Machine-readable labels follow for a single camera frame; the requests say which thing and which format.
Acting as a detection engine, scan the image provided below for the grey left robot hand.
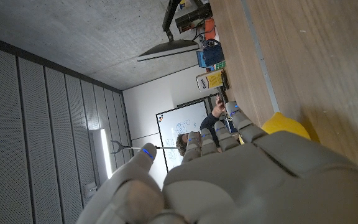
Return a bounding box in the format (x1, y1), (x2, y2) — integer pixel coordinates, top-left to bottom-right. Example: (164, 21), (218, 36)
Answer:
(75, 101), (358, 224)

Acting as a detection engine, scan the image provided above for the yellow ball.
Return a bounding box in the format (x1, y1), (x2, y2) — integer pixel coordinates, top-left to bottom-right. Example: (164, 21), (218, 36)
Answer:
(261, 111), (312, 141)

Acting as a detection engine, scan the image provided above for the person in dark polo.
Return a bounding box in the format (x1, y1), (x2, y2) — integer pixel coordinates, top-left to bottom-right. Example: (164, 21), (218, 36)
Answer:
(175, 95), (230, 157)

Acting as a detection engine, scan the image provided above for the yellow and white carton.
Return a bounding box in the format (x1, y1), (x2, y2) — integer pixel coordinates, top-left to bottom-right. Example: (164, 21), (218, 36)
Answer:
(196, 69), (226, 93)

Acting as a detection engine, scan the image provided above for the dark blue mug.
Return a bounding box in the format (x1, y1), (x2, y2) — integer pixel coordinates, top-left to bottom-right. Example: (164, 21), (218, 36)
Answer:
(202, 39), (226, 67)

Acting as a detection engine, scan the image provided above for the black computer monitor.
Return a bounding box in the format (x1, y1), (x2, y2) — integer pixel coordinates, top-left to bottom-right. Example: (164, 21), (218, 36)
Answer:
(137, 39), (200, 62)

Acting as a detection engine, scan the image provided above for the orange round object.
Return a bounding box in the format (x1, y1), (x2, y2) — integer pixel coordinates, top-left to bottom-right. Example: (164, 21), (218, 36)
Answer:
(204, 17), (217, 40)

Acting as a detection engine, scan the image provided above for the black monitor stand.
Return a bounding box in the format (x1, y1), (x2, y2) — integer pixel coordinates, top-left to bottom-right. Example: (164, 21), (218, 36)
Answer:
(162, 0), (213, 43)

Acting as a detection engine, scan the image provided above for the whiteboard with black frame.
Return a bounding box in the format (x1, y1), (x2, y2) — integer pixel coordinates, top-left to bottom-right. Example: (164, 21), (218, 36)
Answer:
(155, 99), (211, 173)

